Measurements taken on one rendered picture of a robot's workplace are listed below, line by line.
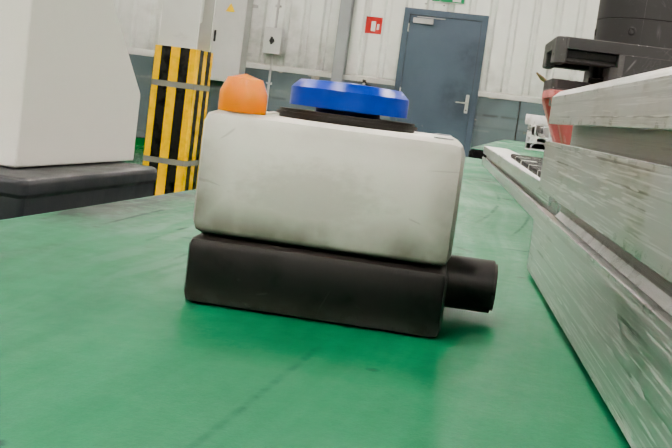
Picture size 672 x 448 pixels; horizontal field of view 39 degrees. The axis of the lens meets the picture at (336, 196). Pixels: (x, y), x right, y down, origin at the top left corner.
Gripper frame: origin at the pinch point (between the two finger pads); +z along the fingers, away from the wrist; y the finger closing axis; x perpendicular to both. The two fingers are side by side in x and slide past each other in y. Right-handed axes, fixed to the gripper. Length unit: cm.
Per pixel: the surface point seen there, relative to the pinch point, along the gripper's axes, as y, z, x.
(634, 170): -5.4, -3.6, -28.2
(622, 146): -4.3, -4.1, -20.4
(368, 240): -11.9, -0.4, -24.2
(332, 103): -13.7, -4.3, -22.1
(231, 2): -285, -109, 1099
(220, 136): -16.7, -2.9, -24.2
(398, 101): -11.7, -4.7, -21.2
